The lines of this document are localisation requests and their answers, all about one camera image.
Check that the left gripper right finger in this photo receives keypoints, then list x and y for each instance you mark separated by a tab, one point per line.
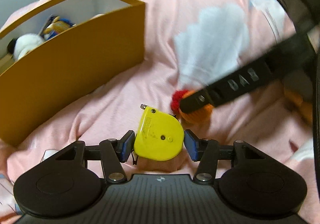
206	152

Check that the brown plush bear keychain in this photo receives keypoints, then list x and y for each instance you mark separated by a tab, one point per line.
54	26

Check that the yellow tape measure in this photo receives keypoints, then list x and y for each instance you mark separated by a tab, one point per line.
159	137

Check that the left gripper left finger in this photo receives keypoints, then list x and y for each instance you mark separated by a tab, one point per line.
114	152

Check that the orange cardboard storage box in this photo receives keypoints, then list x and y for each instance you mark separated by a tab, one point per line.
106	39

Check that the white panda plush toy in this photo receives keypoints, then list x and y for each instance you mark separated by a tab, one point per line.
22	45

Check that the orange red knitted toy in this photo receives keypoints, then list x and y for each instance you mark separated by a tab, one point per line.
195	117

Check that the person's right hand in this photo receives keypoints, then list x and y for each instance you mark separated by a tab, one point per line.
298	89

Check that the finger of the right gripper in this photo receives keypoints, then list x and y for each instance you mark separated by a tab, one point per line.
237	83

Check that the pink cloud-print bedsheet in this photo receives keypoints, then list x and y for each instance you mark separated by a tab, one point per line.
188	44

